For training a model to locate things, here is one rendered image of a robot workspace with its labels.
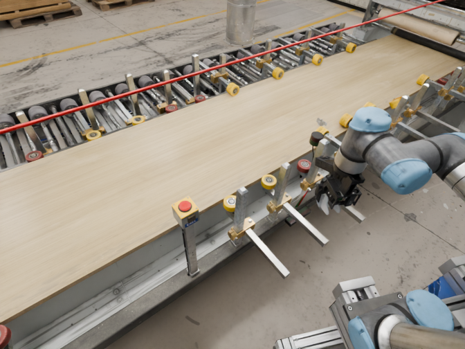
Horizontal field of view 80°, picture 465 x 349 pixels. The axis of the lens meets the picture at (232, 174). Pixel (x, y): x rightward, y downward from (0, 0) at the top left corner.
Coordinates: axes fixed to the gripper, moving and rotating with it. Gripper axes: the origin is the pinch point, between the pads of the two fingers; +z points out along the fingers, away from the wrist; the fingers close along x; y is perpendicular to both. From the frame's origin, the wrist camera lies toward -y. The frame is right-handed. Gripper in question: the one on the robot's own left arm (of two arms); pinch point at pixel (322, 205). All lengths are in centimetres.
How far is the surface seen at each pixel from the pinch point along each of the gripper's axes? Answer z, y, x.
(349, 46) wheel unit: 37, -190, 128
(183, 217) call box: 9.9, -10.3, -42.4
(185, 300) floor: 132, -26, -49
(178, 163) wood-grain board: 42, -68, -41
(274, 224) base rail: 62, -32, 5
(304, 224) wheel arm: 47, -21, 15
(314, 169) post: 34, -44, 27
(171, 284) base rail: 62, -10, -52
